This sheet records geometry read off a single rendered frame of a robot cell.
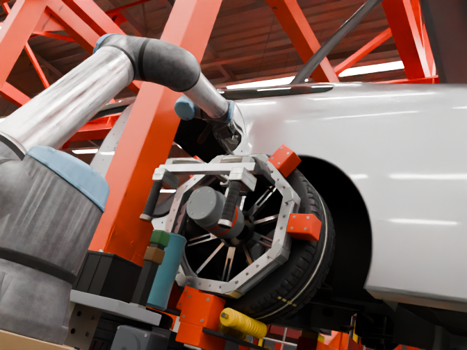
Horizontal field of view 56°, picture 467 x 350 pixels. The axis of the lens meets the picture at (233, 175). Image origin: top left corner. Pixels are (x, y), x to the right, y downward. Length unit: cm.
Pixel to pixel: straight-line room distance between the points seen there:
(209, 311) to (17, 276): 95
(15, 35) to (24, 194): 323
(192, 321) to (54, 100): 90
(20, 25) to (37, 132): 305
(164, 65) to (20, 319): 76
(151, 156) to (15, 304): 131
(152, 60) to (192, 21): 104
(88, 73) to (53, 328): 61
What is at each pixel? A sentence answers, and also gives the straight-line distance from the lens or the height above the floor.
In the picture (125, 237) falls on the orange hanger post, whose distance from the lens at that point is 181.
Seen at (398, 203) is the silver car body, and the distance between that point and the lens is 181.
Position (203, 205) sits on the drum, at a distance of 153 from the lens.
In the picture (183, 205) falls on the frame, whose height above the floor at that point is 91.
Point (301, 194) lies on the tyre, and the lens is 163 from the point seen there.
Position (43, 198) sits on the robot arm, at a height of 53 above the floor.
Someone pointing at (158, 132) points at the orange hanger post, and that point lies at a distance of 194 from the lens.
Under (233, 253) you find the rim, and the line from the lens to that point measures 169.
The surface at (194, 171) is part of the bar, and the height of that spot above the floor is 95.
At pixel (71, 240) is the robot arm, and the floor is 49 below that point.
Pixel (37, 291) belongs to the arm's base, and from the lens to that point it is 69.
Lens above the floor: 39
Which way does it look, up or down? 22 degrees up
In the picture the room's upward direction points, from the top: 16 degrees clockwise
